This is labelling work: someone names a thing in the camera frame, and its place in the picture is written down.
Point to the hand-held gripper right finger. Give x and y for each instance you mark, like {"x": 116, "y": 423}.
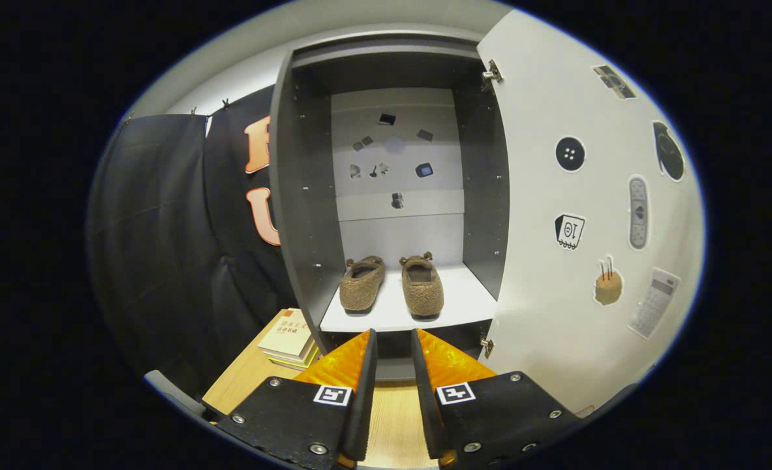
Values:
{"x": 425, "y": 418}

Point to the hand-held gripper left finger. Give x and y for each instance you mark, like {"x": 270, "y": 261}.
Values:
{"x": 361, "y": 405}

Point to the brown fuzzy shoe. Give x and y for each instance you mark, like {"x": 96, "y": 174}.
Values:
{"x": 361, "y": 287}
{"x": 422, "y": 290}

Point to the dark grey shoe cabinet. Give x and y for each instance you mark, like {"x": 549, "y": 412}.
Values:
{"x": 307, "y": 196}

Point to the beige shoe cabinet door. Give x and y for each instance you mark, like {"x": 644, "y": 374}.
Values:
{"x": 536, "y": 196}

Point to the metal door hinge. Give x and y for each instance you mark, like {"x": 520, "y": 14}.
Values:
{"x": 492, "y": 72}
{"x": 487, "y": 346}

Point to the white cabinet shelf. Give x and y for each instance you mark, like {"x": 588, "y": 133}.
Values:
{"x": 392, "y": 313}

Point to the yellow edged book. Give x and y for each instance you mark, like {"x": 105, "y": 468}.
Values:
{"x": 297, "y": 361}

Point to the black backdrop cloth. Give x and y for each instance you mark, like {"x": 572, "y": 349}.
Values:
{"x": 157, "y": 228}

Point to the row of black backdrop clips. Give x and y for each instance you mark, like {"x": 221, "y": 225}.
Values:
{"x": 225, "y": 103}

